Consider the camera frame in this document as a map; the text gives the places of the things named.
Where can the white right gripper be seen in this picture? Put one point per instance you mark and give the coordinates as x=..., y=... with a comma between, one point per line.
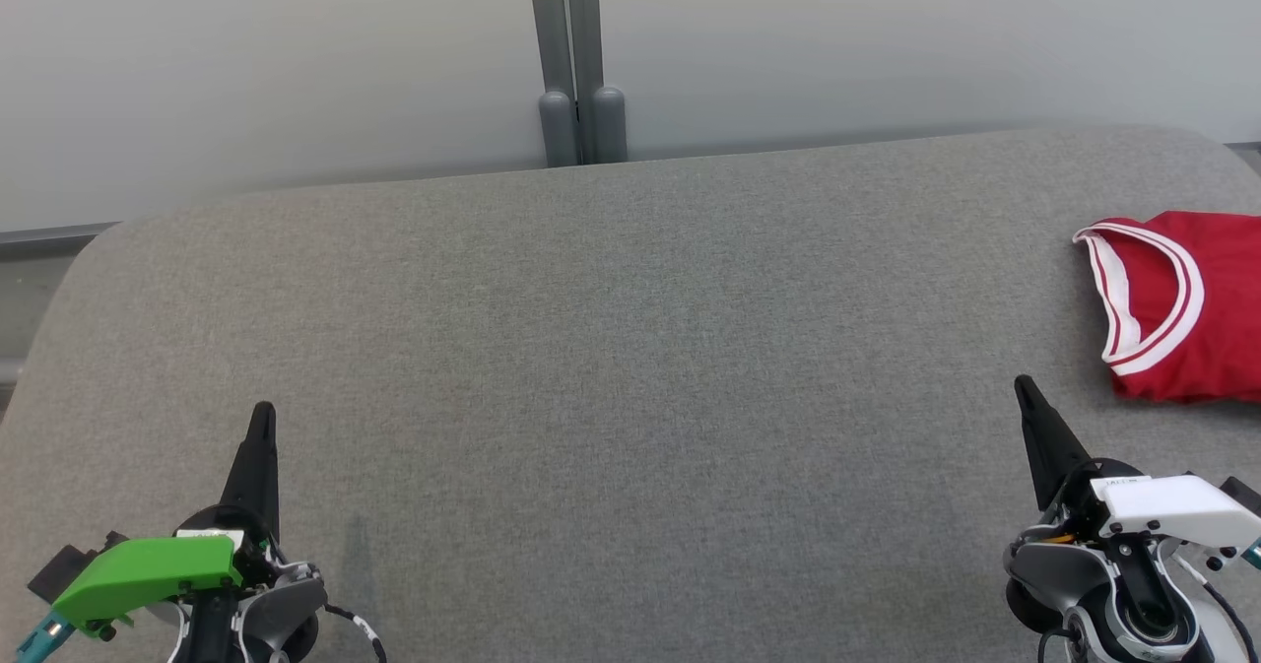
x=1172, y=510

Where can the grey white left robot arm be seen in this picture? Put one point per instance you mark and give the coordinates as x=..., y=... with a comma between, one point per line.
x=281, y=609

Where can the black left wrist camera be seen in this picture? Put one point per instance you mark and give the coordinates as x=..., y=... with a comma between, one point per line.
x=59, y=569

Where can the red and white jersey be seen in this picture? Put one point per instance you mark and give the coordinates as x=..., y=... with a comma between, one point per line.
x=1212, y=308

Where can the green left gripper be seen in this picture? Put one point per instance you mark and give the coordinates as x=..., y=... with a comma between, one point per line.
x=138, y=574

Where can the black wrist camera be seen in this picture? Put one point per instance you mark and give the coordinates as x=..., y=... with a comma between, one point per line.
x=59, y=569
x=1243, y=494

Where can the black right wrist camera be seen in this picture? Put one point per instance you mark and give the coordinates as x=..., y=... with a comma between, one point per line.
x=1243, y=494

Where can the grey wall base rail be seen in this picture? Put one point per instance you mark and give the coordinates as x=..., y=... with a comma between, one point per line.
x=49, y=235

